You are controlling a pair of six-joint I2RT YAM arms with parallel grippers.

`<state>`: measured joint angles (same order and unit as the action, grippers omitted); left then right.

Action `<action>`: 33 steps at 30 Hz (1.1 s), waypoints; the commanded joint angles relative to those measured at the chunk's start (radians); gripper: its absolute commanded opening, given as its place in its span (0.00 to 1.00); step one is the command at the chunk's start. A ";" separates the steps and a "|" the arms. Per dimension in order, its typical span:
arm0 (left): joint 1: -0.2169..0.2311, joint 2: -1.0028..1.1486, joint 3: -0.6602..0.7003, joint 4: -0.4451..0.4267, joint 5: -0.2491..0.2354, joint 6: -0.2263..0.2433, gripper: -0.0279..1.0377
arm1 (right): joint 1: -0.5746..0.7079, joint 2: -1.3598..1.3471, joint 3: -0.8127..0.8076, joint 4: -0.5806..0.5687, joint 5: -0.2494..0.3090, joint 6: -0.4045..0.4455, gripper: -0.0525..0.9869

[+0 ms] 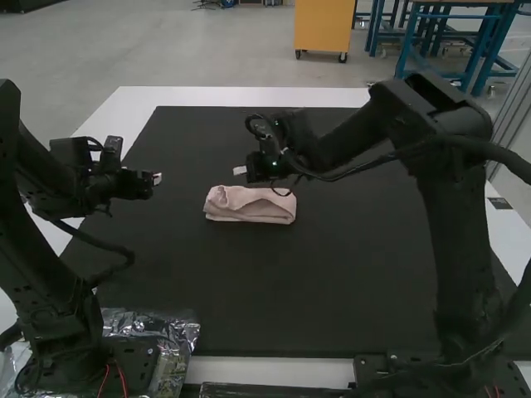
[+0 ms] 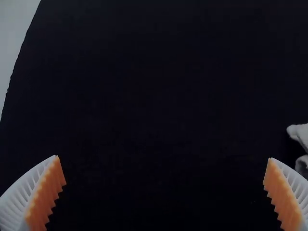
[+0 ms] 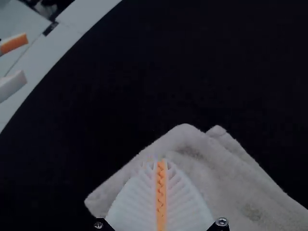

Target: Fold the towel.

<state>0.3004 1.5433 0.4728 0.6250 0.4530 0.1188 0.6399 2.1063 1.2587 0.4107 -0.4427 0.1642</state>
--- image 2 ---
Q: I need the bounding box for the pale towel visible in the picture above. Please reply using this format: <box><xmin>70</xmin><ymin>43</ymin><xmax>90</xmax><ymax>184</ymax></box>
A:
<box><xmin>286</xmin><ymin>124</ymin><xmax>308</xmax><ymax>175</ymax></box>

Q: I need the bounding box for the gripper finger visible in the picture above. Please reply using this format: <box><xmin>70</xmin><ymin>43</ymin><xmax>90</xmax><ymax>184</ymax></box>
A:
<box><xmin>262</xmin><ymin>157</ymin><xmax>308</xmax><ymax>231</ymax></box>
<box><xmin>0</xmin><ymin>154</ymin><xmax>67</xmax><ymax>231</ymax></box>

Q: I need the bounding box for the black mat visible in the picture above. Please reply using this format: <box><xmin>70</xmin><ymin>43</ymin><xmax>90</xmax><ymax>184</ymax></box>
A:
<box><xmin>0</xmin><ymin>0</ymin><xmax>308</xmax><ymax>231</ymax></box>

